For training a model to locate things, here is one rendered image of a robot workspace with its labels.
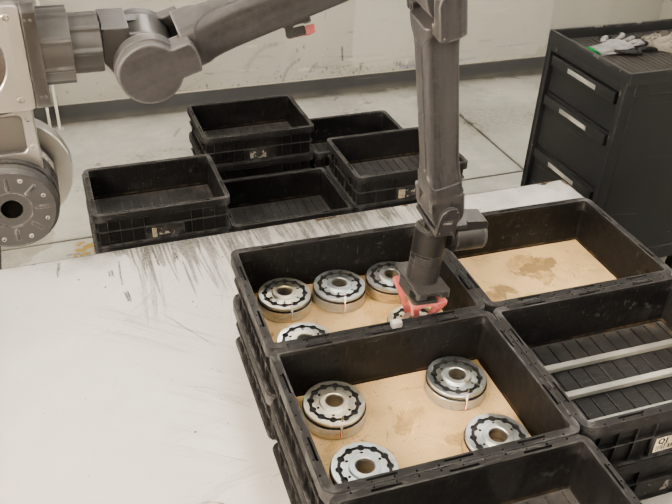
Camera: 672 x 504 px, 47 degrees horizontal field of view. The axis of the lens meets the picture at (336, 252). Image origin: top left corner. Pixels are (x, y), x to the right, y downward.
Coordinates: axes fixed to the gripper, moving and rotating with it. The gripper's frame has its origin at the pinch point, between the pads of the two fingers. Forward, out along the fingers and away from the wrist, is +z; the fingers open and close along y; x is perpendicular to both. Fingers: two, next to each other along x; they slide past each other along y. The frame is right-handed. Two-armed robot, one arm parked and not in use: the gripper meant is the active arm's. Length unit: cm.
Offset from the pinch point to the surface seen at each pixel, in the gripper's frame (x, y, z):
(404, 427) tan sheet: 10.3, -20.7, 5.2
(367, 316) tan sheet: 5.7, 7.7, 4.7
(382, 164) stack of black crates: -50, 125, 34
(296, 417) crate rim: 29.9, -22.6, -3.5
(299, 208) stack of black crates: -19, 122, 47
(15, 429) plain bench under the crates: 70, 11, 22
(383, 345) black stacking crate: 10.3, -9.0, -2.5
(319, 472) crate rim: 29.9, -33.2, -3.4
